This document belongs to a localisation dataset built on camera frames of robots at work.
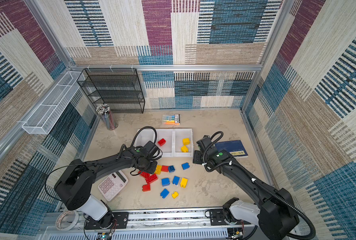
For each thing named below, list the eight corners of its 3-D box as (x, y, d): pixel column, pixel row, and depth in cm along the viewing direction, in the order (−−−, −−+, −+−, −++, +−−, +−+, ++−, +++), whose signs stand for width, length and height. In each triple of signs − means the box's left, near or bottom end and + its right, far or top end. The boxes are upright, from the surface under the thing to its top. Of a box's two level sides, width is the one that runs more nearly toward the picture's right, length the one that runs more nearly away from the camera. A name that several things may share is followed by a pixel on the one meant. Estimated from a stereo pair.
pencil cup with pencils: (106, 130, 111) (94, 112, 97) (109, 122, 117) (98, 103, 102) (116, 130, 111) (106, 112, 96) (119, 122, 117) (110, 103, 102)
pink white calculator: (100, 188, 85) (96, 186, 82) (121, 170, 92) (119, 168, 89) (109, 201, 81) (106, 199, 78) (130, 182, 87) (129, 179, 84)
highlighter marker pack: (161, 124, 114) (161, 122, 112) (162, 116, 119) (162, 114, 117) (179, 124, 113) (179, 122, 112) (179, 116, 119) (179, 114, 117)
